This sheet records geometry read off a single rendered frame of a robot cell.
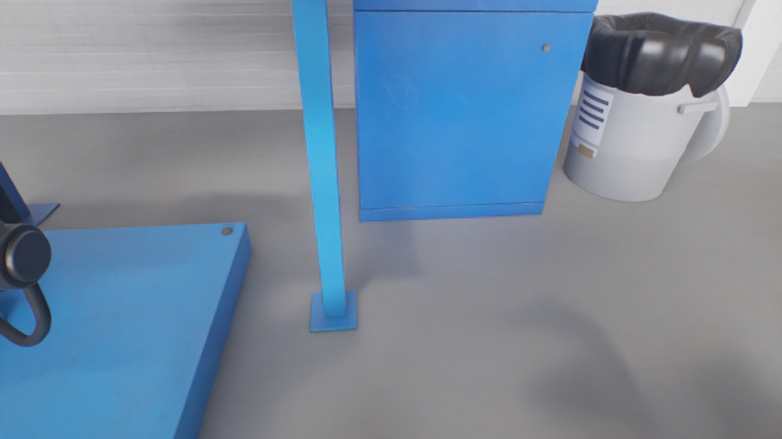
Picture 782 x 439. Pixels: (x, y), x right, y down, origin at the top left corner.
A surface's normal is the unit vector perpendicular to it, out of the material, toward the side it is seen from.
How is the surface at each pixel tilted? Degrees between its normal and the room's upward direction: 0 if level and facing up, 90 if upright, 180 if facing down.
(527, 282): 0
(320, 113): 90
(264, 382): 0
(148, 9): 90
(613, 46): 78
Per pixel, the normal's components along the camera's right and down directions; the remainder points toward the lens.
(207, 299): 0.02, -0.84
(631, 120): -0.52, 0.50
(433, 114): 0.10, 0.54
